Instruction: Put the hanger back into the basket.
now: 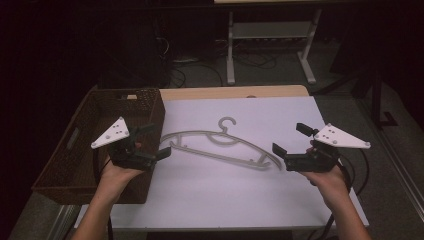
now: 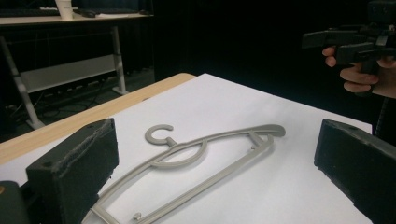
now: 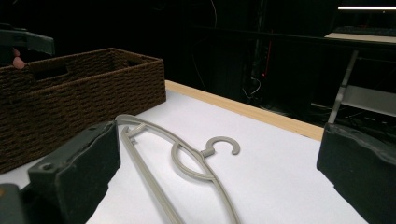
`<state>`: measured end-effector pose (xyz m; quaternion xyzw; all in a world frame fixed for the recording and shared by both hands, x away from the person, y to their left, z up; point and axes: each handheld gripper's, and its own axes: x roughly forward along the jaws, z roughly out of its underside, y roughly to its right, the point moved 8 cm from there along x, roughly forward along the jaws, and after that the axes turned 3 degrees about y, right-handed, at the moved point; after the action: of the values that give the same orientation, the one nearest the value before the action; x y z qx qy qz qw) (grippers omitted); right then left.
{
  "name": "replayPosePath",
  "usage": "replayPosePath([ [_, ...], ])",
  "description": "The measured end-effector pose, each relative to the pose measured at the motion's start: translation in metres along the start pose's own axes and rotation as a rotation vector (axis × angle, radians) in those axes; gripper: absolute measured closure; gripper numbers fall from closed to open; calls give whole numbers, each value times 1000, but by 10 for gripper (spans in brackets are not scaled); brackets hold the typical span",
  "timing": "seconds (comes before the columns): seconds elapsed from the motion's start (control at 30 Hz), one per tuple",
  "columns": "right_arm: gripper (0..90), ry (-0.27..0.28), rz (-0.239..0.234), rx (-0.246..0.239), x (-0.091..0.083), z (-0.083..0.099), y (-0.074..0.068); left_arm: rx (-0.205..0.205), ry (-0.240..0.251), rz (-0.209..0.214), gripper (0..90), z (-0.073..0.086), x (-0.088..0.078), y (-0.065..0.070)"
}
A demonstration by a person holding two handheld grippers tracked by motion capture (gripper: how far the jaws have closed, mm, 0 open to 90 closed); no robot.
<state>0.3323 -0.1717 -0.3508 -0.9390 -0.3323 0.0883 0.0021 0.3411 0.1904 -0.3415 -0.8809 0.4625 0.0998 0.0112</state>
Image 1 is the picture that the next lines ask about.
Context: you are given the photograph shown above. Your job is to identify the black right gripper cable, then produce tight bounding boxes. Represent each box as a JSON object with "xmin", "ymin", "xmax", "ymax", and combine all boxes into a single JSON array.
[{"xmin": 308, "ymin": 149, "xmax": 370, "ymax": 240}]

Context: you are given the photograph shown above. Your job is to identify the person's right hand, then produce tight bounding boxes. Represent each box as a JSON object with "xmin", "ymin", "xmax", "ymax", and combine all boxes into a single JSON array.
[{"xmin": 299, "ymin": 164, "xmax": 351, "ymax": 212}]

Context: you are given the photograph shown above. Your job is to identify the black metal stand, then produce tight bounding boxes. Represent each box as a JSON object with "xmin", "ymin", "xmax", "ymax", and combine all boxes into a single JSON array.
[{"xmin": 313, "ymin": 64, "xmax": 399, "ymax": 128}]

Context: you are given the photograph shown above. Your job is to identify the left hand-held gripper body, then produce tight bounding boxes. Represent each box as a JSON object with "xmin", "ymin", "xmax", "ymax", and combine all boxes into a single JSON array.
[{"xmin": 90, "ymin": 116, "xmax": 158, "ymax": 173}]

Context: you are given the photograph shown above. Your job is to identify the brown wicker basket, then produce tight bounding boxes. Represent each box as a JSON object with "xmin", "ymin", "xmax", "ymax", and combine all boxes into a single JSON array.
[{"xmin": 31, "ymin": 87, "xmax": 166, "ymax": 205}]

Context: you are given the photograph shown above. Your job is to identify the grey plastic clothes hanger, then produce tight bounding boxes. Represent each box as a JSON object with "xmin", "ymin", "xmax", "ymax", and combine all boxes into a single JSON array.
[{"xmin": 160, "ymin": 116, "xmax": 283, "ymax": 172}]

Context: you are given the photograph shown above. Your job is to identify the white metal desk frame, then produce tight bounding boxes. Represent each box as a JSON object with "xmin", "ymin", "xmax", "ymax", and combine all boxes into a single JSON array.
[{"xmin": 225, "ymin": 9, "xmax": 323, "ymax": 86}]

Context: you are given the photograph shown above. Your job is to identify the black floor cables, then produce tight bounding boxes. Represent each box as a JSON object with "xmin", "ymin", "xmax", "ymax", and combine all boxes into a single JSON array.
[{"xmin": 168, "ymin": 53, "xmax": 278, "ymax": 88}]

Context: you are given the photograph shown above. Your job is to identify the person's left hand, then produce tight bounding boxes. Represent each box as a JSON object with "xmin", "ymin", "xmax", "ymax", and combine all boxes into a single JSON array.
[{"xmin": 95, "ymin": 161, "xmax": 145, "ymax": 201}]

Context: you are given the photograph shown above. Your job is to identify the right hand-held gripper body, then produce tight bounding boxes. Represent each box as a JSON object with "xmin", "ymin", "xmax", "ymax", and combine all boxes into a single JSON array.
[{"xmin": 283, "ymin": 123, "xmax": 372, "ymax": 173}]

